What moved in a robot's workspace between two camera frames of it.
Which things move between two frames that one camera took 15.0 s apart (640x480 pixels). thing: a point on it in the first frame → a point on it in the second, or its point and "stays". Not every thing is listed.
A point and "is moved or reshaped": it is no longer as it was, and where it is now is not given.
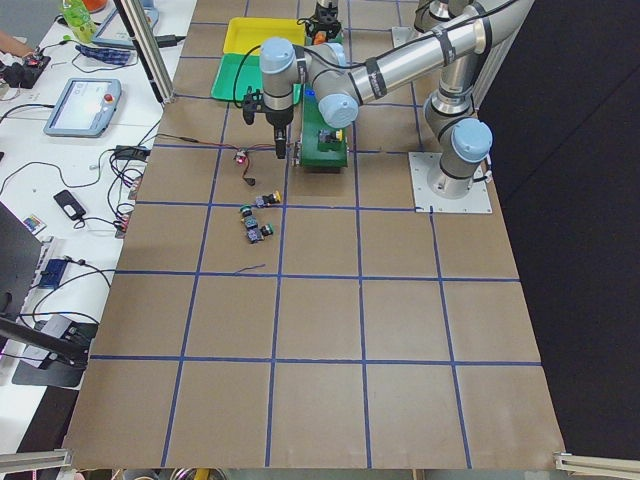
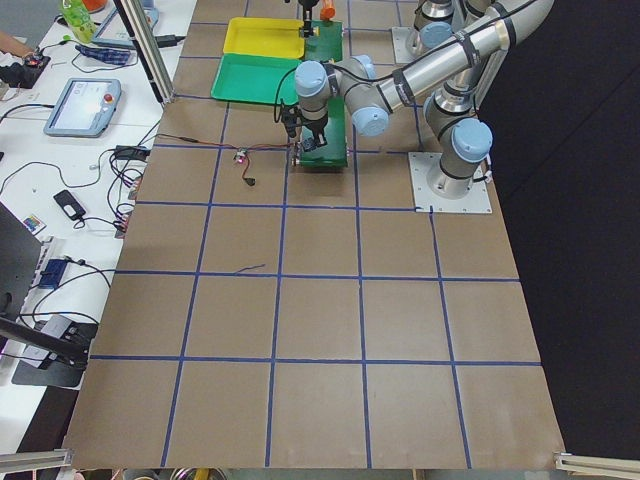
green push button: (267, 229) → (309, 144)
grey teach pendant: (85, 108) stays
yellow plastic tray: (245, 33) stays
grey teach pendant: (113, 31) stays
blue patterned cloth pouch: (106, 55) stays
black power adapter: (132, 152) stays
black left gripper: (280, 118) → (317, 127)
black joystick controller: (24, 74) stays
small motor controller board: (241, 156) stays
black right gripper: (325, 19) → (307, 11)
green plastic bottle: (80, 20) stays
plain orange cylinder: (320, 37) is moved or reshaped
